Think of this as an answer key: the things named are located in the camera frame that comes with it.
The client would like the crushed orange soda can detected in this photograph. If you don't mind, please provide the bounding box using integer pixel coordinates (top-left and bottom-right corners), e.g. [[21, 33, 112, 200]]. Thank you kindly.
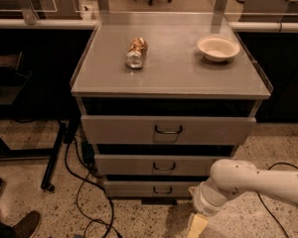
[[126, 37, 148, 69]]

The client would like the grey middle drawer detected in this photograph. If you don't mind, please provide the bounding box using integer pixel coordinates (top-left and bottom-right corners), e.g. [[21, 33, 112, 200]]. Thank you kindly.
[[95, 155, 222, 177]]

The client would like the white horizontal rail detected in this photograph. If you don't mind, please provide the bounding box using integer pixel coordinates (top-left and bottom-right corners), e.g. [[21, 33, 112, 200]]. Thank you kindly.
[[0, 19, 298, 33]]

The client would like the black floor cable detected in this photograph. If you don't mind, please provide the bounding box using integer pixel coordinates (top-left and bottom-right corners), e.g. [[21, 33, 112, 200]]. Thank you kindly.
[[256, 162, 298, 238], [64, 134, 123, 238]]

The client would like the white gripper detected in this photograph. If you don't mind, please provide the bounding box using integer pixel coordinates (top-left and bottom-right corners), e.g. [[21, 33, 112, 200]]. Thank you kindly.
[[186, 178, 232, 238]]

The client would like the grey bottom drawer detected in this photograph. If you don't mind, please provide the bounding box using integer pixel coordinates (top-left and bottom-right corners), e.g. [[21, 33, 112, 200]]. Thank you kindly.
[[103, 181, 200, 197]]

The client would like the black table frame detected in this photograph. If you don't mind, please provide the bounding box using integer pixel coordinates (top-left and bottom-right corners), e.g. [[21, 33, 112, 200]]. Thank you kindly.
[[0, 52, 80, 192]]

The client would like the grey drawer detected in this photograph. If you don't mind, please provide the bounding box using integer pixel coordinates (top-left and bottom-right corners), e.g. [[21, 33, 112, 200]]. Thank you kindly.
[[103, 181, 200, 197], [95, 155, 222, 177], [81, 115, 255, 145]]

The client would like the grey drawer cabinet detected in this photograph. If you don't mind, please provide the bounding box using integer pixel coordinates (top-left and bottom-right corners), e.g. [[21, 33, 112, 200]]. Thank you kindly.
[[70, 11, 274, 206]]

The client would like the black floor cable right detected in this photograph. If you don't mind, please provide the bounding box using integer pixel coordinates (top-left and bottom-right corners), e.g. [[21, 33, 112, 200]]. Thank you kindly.
[[256, 162, 298, 238]]

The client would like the grey top drawer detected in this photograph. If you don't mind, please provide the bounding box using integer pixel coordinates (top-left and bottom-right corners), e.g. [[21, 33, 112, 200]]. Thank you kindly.
[[81, 115, 255, 145]]

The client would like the black floor cable left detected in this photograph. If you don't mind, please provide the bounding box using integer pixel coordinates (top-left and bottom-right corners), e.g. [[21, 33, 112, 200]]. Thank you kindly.
[[64, 134, 123, 238]]

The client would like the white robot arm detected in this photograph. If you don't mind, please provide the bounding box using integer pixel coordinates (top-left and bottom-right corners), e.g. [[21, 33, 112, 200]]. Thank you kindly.
[[186, 159, 298, 238]]

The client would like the white paper bowl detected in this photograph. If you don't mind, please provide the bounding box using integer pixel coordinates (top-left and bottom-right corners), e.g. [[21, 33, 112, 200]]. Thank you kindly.
[[197, 36, 240, 62]]

